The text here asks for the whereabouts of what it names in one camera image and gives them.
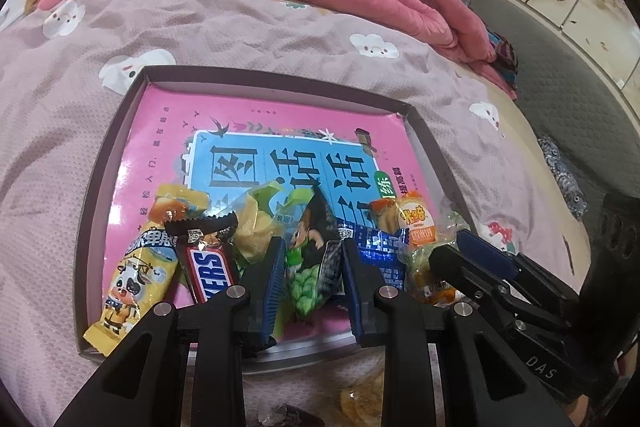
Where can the dark small candy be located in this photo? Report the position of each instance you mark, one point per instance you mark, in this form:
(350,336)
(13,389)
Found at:
(286,415)

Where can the grey shallow box tray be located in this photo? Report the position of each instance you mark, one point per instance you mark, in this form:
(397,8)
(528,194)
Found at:
(223,131)

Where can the pink book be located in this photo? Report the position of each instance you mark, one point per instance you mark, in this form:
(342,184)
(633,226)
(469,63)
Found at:
(204,151)

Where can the Snickers bar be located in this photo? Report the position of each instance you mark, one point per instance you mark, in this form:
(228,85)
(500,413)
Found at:
(205,253)

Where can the grey headboard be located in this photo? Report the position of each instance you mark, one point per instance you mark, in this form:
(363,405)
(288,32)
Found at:
(569,105)

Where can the green black snack packet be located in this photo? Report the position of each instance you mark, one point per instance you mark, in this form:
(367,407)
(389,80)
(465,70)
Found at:
(313,264)

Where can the yellow cow candy bar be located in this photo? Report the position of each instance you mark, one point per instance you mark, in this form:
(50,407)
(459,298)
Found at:
(143,275)

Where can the lilac patterned bed sheet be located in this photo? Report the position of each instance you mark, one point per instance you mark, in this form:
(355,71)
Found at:
(55,111)

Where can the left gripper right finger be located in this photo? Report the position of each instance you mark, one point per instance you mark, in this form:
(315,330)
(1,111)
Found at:
(369,317)

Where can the clear green candy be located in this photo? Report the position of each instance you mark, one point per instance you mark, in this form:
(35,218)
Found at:
(256,222)

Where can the yellow clear wrapped cake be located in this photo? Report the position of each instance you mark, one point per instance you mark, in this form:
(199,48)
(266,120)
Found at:
(363,403)

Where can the blue biscuit packet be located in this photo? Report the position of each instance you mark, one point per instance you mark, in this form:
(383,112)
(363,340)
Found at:
(379,248)

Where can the orange rice cracker packet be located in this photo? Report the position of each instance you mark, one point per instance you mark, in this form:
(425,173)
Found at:
(410,212)

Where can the wall painting panels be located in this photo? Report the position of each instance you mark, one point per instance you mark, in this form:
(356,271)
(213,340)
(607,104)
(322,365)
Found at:
(604,30)

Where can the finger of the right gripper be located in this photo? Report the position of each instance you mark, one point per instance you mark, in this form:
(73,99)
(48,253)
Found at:
(537,285)
(476,283)

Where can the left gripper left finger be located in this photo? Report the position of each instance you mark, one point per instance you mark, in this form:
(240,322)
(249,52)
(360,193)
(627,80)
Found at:
(264,283)

